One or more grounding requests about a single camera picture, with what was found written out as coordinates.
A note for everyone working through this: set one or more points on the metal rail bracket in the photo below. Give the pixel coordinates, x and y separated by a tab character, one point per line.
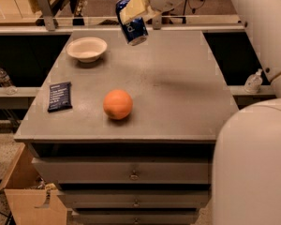
48	18
157	22

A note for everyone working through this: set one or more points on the cardboard box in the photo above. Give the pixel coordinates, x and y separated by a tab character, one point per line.
30	205

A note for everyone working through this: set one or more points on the dark blue snack packet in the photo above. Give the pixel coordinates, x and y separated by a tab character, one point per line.
59	98

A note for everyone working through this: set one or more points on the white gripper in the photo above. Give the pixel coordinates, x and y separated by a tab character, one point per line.
146	9

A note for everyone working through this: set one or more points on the orange fruit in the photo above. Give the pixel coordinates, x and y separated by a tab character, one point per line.
117	104

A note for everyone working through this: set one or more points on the clear sanitizer bottle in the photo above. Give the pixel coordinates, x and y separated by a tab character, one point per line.
253	82

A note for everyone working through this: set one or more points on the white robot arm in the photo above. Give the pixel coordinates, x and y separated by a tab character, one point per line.
246	182

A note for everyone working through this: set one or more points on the middle metal rail bracket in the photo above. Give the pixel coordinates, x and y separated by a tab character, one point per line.
157	22

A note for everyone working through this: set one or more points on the left metal rail bracket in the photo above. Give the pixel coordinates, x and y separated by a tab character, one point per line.
48	18

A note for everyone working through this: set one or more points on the grey drawer cabinet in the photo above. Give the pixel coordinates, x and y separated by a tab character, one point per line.
129	138

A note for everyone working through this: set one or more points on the clear plastic water bottle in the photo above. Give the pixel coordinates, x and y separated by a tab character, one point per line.
7	83

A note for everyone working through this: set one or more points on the white bowl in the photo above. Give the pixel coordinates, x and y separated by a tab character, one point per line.
87	49

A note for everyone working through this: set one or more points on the blue pepsi can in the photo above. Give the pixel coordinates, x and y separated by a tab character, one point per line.
135	32

